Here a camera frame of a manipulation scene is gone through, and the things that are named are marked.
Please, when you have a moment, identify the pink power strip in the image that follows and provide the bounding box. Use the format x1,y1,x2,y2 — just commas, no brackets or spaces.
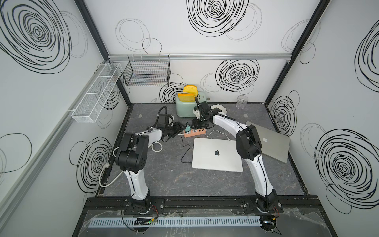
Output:
183,128,207,138

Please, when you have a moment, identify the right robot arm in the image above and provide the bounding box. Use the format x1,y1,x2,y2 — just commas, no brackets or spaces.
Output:
193,101,278,213

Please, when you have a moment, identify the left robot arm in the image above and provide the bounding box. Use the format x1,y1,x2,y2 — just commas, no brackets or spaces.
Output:
115,115,186,213

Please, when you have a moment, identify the silver laptop centre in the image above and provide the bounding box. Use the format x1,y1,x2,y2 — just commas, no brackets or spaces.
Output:
192,138,243,172

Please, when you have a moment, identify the grey laptop right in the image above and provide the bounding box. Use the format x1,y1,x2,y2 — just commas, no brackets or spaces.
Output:
246,121,290,163

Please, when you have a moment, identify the white scalloped bowl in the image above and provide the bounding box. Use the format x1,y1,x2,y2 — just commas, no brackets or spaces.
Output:
211,104,227,115

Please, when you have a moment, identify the mint green toaster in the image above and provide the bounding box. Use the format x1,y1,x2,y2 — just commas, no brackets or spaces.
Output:
176,92,207,118

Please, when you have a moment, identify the front yellow toast slice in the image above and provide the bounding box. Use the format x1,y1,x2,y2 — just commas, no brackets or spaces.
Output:
177,93,195,102

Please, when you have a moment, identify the yellow toast slice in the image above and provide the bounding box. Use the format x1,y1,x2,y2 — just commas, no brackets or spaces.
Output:
183,85,198,96
177,93,195,102

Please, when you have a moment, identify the rear yellow toast slice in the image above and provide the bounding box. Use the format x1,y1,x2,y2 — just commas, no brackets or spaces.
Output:
183,85,198,96

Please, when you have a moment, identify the clear drinking glass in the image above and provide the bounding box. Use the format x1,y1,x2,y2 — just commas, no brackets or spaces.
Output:
236,95,248,110

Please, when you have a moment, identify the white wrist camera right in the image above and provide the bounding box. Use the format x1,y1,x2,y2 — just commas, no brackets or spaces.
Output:
193,107,200,119

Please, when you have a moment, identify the white charging cable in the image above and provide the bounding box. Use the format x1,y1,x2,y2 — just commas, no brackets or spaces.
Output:
205,128,232,142

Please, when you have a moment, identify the black charging cable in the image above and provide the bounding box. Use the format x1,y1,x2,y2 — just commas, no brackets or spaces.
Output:
180,132,194,164

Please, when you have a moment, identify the black wire basket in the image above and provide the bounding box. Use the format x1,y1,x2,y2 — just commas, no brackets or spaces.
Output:
122,54,171,87

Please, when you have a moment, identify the white power strip cord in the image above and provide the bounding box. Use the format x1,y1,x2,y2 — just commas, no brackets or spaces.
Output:
98,130,186,188

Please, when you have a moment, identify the white wire shelf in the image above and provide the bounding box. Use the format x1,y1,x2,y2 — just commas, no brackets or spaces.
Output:
72,62,121,123

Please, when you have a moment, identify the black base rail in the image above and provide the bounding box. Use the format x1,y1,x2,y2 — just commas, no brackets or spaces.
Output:
82,195,321,215

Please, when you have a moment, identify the grey slotted cable duct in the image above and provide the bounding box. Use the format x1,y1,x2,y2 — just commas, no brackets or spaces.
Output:
88,216,262,228

